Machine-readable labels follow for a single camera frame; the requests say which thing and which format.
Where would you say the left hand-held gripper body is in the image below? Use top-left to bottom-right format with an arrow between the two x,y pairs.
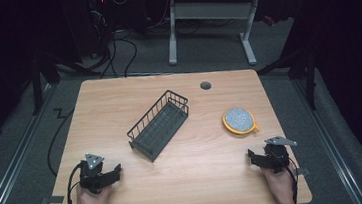
76,150 -> 117,196

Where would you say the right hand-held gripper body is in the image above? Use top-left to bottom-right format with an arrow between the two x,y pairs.
261,133 -> 301,175

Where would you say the person's left hand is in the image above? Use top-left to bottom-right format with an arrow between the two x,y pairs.
74,181 -> 114,204

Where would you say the person's right hand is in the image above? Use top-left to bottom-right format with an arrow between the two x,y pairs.
261,162 -> 298,204

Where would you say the grey tape piece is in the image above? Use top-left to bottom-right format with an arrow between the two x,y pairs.
295,166 -> 311,177
39,194 -> 66,204

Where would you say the round yellow grey sponge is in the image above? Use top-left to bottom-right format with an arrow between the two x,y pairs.
221,105 -> 261,137

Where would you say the black metal stand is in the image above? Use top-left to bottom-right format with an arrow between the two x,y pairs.
254,43 -> 322,115
26,52 -> 65,116

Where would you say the small red object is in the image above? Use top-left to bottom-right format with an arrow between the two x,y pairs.
261,14 -> 277,29

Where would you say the white-legged wooden desk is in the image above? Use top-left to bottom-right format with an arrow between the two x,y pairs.
162,0 -> 311,74

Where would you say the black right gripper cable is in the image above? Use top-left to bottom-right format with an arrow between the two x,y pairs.
284,157 -> 303,204

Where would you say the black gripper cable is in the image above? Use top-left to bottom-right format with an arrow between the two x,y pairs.
284,157 -> 303,204
62,161 -> 89,204

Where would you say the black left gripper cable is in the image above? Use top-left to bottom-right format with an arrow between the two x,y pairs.
62,161 -> 89,204

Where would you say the black floor cable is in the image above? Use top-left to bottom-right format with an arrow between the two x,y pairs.
41,106 -> 81,178

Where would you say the dark grey wire rack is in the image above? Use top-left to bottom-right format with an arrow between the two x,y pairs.
122,87 -> 195,165

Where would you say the aluminium floor rail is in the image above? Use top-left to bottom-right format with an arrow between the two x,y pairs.
291,72 -> 362,204
0,83 -> 70,204

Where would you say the grey table cable grommet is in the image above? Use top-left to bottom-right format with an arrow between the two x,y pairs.
199,80 -> 213,92

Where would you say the bundle of black cables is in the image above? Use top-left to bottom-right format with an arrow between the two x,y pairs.
87,0 -> 141,81

